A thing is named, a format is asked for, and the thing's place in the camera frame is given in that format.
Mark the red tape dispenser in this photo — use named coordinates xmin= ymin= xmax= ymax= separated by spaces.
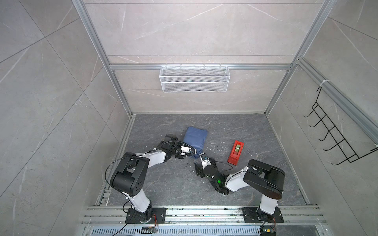
xmin=227 ymin=141 xmax=244 ymax=166

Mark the light blue wrapping paper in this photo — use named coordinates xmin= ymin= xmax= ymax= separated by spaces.
xmin=183 ymin=127 xmax=208 ymax=159

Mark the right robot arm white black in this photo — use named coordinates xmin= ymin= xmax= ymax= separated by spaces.
xmin=195 ymin=158 xmax=285 ymax=223

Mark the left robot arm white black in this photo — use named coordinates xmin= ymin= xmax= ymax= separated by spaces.
xmin=108 ymin=134 xmax=196 ymax=215

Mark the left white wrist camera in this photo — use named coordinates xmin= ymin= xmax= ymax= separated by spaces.
xmin=180 ymin=146 xmax=193 ymax=156

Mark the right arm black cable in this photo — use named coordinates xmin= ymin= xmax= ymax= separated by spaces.
xmin=214 ymin=161 xmax=234 ymax=172

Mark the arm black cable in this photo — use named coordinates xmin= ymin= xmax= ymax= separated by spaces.
xmin=214 ymin=161 xmax=234 ymax=172
xmin=156 ymin=140 xmax=196 ymax=155

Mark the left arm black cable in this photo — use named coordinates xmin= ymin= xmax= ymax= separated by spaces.
xmin=156 ymin=140 xmax=196 ymax=155

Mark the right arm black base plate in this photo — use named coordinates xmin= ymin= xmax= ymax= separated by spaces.
xmin=242 ymin=207 xmax=284 ymax=223

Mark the white wire mesh basket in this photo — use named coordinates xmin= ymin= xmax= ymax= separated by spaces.
xmin=159 ymin=65 xmax=230 ymax=93

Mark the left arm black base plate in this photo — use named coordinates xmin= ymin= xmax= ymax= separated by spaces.
xmin=126 ymin=207 xmax=166 ymax=224

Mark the aluminium mounting rail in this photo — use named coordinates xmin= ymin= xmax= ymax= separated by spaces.
xmin=79 ymin=206 xmax=332 ymax=236

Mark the black wire hook rack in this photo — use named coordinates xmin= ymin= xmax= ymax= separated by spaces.
xmin=303 ymin=87 xmax=378 ymax=166

